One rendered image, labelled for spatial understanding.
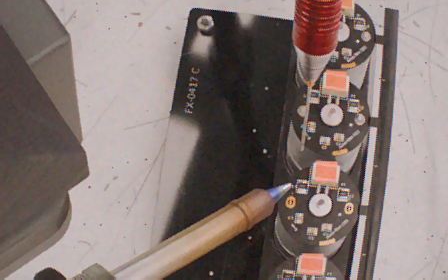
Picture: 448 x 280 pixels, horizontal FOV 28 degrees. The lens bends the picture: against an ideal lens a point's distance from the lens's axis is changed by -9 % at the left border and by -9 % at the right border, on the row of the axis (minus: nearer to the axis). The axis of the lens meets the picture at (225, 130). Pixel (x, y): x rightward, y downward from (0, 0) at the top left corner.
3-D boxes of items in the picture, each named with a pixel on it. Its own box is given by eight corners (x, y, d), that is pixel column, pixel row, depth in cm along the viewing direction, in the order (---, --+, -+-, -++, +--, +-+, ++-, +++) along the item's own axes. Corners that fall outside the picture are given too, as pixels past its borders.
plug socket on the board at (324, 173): (308, 192, 28) (310, 187, 27) (312, 165, 28) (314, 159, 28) (334, 195, 28) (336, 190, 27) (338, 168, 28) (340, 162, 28)
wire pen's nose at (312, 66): (332, 64, 24) (337, 25, 23) (331, 98, 23) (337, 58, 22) (290, 59, 24) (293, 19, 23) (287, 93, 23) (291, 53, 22)
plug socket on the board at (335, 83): (320, 102, 29) (321, 95, 28) (322, 76, 29) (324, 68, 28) (345, 106, 29) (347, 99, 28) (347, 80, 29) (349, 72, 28)
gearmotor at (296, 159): (280, 188, 33) (287, 148, 28) (289, 120, 34) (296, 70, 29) (347, 196, 33) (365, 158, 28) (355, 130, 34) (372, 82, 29)
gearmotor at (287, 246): (268, 264, 32) (273, 239, 27) (278, 198, 33) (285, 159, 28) (336, 271, 32) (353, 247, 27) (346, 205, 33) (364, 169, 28)
